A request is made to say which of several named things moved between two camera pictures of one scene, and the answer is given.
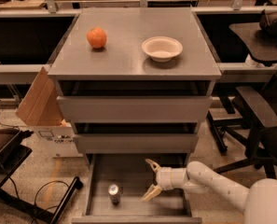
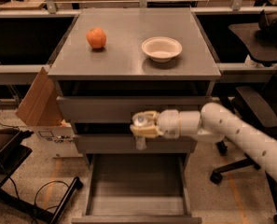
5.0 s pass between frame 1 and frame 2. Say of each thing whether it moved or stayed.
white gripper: moved
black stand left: stayed
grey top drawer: stayed
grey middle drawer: stayed
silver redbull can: moved
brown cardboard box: stayed
